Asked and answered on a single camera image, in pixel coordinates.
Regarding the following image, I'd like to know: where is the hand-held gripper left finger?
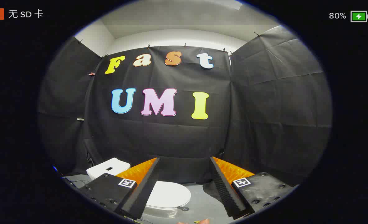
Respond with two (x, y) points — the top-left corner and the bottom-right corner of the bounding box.
(78, 157), (160, 220)

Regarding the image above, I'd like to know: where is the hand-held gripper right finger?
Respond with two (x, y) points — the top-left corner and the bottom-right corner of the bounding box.
(209, 156), (298, 218)

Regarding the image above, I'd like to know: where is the white toilet lid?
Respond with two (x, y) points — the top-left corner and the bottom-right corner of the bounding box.
(145, 181), (191, 210)

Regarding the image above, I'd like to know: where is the white toilet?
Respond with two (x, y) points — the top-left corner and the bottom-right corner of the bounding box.
(86, 158), (191, 218)

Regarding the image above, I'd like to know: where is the black backdrop cloth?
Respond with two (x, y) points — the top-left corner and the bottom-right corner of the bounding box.
(37, 25), (332, 187)

